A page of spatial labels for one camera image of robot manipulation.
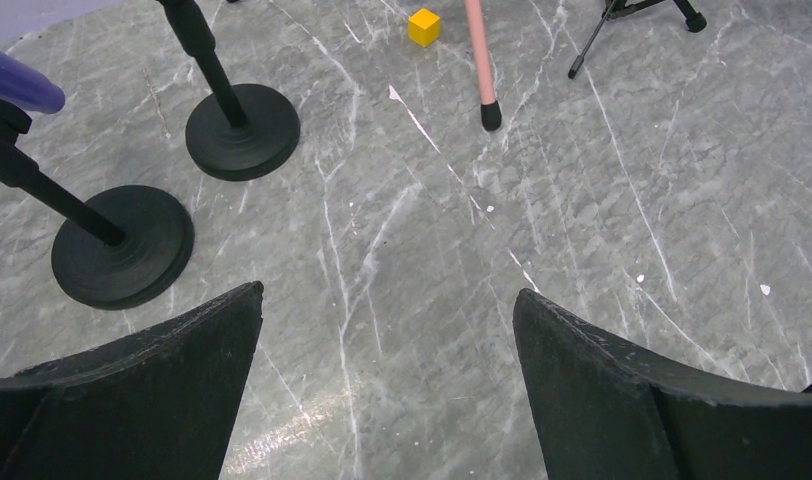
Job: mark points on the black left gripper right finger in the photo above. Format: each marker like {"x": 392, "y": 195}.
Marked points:
{"x": 606, "y": 408}

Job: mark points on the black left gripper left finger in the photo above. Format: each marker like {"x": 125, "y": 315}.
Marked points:
{"x": 160, "y": 403}

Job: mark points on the black round-base mic stand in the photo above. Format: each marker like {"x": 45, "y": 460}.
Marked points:
{"x": 239, "y": 132}
{"x": 118, "y": 250}

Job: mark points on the purple toy microphone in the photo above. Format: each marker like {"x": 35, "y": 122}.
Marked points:
{"x": 28, "y": 88}

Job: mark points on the pink music stand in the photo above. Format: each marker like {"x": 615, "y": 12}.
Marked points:
{"x": 490, "y": 112}

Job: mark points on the yellow cube near stand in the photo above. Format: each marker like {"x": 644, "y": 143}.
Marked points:
{"x": 424, "y": 27}

